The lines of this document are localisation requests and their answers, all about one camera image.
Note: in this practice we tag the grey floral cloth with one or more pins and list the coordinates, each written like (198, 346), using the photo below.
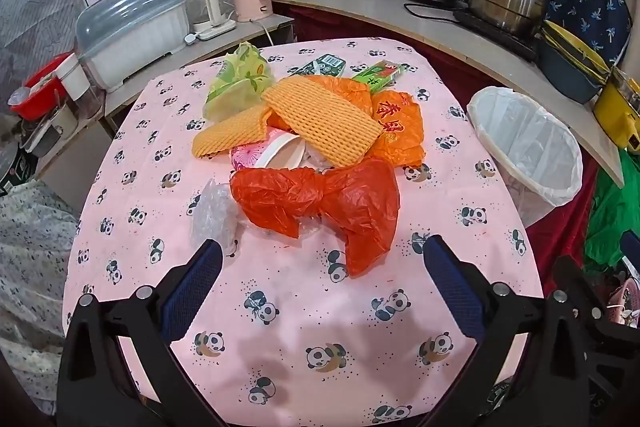
(35, 282)

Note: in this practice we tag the grey side table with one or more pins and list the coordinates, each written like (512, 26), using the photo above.
(165, 62)

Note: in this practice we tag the black induction cooker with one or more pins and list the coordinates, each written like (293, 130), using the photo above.
(490, 29)

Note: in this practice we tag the orange printed plastic bag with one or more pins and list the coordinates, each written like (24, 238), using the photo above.
(397, 127)

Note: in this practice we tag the white glass electric kettle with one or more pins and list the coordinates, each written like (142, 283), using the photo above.
(210, 2)

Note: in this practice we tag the clear plastic bag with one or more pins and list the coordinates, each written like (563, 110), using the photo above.
(212, 214)

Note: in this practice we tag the pink plastic basket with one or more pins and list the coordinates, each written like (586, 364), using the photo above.
(625, 302)

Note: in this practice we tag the pink panda print tablecloth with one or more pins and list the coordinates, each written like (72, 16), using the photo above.
(280, 297)

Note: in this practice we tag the red plastic bag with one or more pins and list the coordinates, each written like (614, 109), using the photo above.
(350, 207)

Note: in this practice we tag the pink floral paper cup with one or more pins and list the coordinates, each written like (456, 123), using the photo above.
(245, 155)

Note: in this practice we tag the crushed dark green drink carton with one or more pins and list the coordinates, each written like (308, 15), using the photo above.
(325, 64)

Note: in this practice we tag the yellow pot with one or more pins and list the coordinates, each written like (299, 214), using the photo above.
(617, 117)

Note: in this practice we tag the white-lined waste bin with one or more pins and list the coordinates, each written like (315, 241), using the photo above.
(530, 157)

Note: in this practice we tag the white power plug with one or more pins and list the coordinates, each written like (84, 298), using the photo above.
(191, 39)

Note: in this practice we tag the green yellow plastic bag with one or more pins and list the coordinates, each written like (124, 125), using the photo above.
(240, 77)

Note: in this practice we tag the dish box with clear lid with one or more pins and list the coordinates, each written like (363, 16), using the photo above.
(135, 47)

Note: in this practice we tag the red plastic basin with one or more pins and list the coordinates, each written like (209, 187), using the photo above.
(42, 82)

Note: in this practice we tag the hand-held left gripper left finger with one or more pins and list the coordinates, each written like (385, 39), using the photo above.
(195, 287)

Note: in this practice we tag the long green cardboard box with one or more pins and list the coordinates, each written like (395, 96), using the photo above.
(380, 71)

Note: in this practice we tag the curved white countertop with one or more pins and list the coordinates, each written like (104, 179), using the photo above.
(425, 27)

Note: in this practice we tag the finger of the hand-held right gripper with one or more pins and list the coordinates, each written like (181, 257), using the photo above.
(607, 347)
(632, 249)

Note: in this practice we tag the white plastic container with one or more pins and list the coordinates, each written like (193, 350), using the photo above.
(74, 79)

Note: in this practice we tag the large orange foam net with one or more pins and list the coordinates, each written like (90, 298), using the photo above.
(320, 117)

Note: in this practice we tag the small orange foam net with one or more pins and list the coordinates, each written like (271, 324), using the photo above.
(225, 134)

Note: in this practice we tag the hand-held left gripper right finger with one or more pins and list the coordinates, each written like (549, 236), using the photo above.
(452, 287)

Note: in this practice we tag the white paper cup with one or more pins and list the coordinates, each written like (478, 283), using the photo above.
(280, 152)

